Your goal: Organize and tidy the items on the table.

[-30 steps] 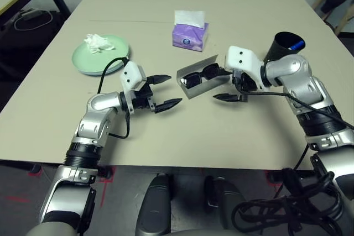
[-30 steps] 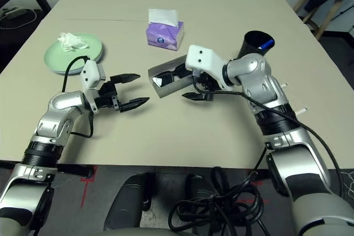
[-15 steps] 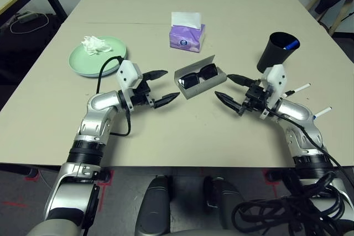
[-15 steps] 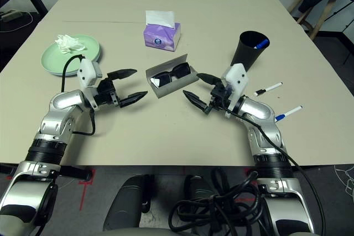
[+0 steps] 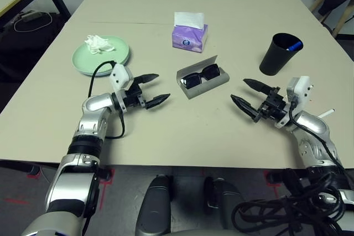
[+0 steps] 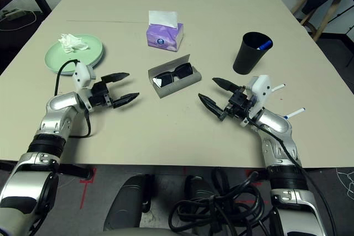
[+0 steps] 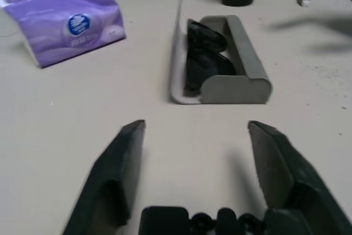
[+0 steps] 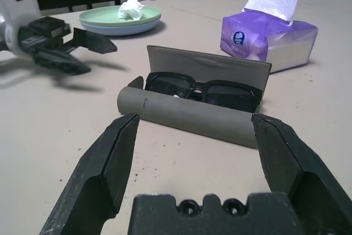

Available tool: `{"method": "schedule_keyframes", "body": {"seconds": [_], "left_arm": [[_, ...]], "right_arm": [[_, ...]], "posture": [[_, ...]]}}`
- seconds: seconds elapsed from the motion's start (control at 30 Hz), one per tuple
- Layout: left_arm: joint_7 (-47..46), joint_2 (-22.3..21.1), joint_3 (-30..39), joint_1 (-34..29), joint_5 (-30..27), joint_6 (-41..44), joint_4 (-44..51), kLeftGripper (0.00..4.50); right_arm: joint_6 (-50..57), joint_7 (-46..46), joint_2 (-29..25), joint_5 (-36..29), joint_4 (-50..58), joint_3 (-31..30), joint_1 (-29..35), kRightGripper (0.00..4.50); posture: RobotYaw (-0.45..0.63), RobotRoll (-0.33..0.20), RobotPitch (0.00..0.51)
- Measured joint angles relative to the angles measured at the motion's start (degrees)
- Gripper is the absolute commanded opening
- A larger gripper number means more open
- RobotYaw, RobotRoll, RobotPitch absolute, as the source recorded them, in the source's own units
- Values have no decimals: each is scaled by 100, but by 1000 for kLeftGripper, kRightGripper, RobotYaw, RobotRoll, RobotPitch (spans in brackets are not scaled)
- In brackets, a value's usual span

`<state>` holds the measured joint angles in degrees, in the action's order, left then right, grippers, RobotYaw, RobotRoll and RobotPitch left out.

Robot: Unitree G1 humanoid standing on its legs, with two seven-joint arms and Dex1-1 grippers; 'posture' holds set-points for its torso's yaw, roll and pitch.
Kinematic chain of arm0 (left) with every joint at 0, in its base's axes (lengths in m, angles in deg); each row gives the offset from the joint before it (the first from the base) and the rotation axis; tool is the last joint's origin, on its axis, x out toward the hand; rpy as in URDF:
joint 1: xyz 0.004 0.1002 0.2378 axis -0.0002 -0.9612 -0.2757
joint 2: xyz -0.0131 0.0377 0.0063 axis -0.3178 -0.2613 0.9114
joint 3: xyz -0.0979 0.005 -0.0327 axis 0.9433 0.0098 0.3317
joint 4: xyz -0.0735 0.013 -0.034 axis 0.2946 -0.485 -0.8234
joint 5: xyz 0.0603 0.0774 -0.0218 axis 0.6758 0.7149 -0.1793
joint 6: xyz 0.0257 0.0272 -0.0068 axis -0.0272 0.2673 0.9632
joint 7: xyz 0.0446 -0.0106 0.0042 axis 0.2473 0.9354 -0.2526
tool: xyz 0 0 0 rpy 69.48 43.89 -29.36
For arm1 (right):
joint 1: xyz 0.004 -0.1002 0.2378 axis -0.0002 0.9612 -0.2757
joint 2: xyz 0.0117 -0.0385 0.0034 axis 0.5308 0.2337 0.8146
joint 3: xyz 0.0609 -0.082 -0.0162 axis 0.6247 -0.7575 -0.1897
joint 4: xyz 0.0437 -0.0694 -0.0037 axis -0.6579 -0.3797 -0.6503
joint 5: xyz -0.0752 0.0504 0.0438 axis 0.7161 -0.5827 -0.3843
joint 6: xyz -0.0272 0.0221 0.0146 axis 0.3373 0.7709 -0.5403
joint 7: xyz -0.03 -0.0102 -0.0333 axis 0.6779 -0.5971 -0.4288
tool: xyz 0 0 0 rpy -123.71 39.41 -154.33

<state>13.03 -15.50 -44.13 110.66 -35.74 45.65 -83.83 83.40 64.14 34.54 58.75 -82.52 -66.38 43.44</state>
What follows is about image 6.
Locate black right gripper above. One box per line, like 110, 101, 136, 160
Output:
198, 77, 251, 120

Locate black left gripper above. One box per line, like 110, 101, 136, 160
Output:
89, 72, 140, 109

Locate grey glasses case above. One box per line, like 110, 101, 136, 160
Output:
148, 54, 202, 99

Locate black sunglasses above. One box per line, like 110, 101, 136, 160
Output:
151, 63, 194, 88

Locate white tissue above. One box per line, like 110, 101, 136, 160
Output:
57, 33, 89, 54

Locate light green plate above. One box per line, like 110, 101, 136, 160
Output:
44, 34, 103, 75

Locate white marker blue cap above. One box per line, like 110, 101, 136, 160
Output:
283, 107, 306, 120

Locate black cup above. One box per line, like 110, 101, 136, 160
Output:
232, 32, 274, 76

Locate purple tissue pack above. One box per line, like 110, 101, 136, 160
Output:
145, 11, 185, 53

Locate black table base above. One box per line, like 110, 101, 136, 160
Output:
0, 160, 93, 179

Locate grey right robot foot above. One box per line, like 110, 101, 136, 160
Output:
184, 175, 222, 201

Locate grey robot foot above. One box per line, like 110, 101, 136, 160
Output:
184, 175, 222, 201
103, 174, 152, 231

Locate grey left robot foot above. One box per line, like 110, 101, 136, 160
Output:
103, 174, 152, 231

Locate grey power strip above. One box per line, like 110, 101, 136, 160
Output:
0, 8, 27, 20

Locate wooden stool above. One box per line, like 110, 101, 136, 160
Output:
291, 0, 348, 43

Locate beige robot torso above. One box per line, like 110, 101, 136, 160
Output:
96, 227, 200, 236

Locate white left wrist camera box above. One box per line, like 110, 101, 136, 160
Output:
72, 62, 96, 109

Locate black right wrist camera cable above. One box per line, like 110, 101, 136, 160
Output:
246, 114, 338, 236

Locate black cable bundle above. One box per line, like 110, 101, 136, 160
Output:
168, 168, 266, 236

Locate white floor cable loop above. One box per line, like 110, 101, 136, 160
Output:
0, 11, 37, 32

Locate tangled white floor cable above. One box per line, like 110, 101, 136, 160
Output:
336, 167, 354, 201

